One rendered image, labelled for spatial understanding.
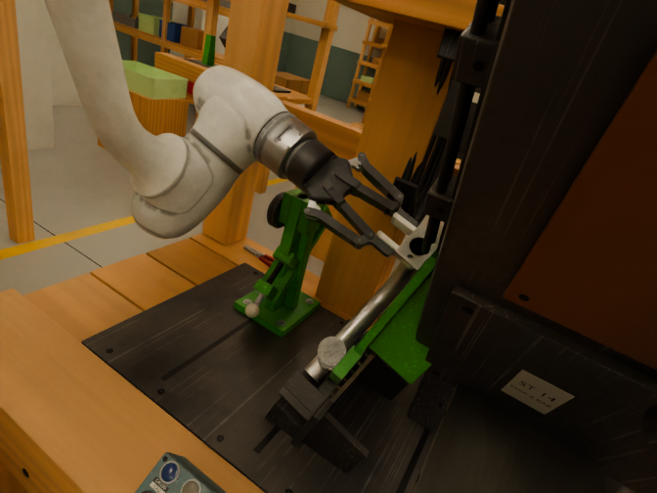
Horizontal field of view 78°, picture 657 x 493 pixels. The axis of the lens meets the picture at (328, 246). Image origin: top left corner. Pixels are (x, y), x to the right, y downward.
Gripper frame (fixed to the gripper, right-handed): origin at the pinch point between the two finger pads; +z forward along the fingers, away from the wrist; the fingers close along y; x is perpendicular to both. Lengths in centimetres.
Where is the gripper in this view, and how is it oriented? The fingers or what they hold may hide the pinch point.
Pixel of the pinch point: (404, 241)
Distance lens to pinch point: 59.3
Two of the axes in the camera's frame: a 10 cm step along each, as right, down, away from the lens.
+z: 7.4, 6.3, -2.2
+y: 6.7, -7.2, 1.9
